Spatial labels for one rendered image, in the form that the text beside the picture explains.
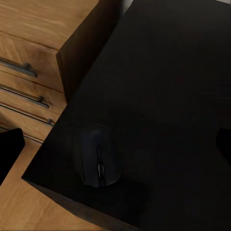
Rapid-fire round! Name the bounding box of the mouse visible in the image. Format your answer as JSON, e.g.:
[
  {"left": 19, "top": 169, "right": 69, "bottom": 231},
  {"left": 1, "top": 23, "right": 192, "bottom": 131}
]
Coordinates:
[{"left": 74, "top": 123, "right": 121, "bottom": 187}]

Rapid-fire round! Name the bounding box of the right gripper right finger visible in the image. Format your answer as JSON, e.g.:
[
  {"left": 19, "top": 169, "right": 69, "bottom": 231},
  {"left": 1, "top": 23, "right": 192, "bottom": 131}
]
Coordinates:
[{"left": 216, "top": 128, "right": 231, "bottom": 167}]

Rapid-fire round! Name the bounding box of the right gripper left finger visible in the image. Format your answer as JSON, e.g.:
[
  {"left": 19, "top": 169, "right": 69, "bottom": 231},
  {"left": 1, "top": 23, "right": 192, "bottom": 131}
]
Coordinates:
[{"left": 0, "top": 128, "right": 25, "bottom": 185}]

